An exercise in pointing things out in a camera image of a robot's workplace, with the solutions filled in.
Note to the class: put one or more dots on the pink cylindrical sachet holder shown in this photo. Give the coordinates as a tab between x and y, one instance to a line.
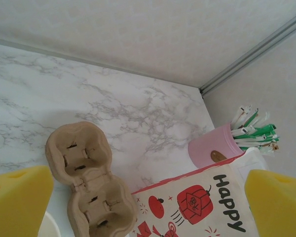
207	148

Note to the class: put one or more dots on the red white paper gift bag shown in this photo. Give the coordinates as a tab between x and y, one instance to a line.
199	197

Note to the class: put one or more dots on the brown pulp cup carrier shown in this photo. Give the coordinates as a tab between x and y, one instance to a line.
93	197

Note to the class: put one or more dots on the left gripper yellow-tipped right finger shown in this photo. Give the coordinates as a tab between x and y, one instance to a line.
278	207

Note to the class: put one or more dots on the aluminium frame post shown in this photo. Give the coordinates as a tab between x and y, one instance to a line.
256	50

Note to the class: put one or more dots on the white paper cup stack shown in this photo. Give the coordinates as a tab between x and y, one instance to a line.
50	227

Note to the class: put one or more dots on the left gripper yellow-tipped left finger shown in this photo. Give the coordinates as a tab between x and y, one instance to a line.
17	205

